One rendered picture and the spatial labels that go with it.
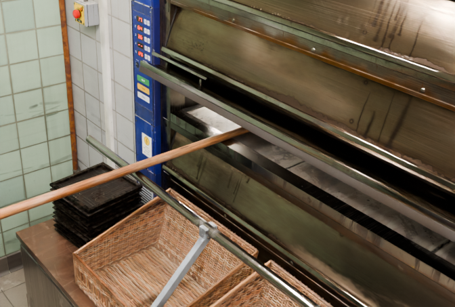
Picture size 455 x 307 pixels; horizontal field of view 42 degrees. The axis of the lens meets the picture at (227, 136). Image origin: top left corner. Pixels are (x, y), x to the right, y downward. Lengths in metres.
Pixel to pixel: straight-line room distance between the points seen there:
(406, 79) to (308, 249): 0.72
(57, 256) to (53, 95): 0.93
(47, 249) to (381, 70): 1.68
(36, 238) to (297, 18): 1.59
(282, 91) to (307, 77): 0.10
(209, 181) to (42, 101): 1.19
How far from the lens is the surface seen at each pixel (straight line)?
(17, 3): 3.01
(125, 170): 2.00
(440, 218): 1.49
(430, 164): 1.61
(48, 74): 3.17
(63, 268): 2.61
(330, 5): 1.72
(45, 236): 2.81
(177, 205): 1.87
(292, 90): 1.86
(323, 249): 2.01
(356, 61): 1.69
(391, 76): 1.63
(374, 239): 1.84
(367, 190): 1.58
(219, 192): 2.31
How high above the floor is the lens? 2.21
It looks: 27 degrees down
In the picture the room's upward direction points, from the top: 3 degrees clockwise
